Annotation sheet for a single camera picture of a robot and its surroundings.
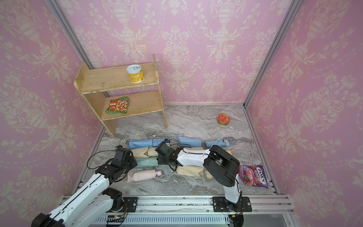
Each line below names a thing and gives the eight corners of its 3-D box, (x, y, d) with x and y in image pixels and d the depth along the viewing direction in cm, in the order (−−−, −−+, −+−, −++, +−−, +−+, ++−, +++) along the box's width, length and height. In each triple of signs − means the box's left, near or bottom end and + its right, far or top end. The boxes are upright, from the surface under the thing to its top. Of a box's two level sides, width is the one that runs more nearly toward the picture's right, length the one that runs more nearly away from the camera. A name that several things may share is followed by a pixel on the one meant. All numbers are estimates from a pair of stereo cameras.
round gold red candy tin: (217, 125, 110) (218, 122, 107) (216, 116, 116) (217, 113, 112) (230, 125, 110) (231, 122, 107) (227, 116, 116) (229, 113, 112)
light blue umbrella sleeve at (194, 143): (177, 146, 99) (177, 142, 95) (178, 140, 102) (178, 136, 98) (200, 148, 98) (201, 145, 94) (201, 142, 101) (201, 138, 97)
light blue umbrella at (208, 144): (205, 149, 97) (206, 146, 94) (204, 143, 100) (205, 140, 97) (234, 146, 99) (236, 143, 95) (232, 141, 102) (234, 137, 98)
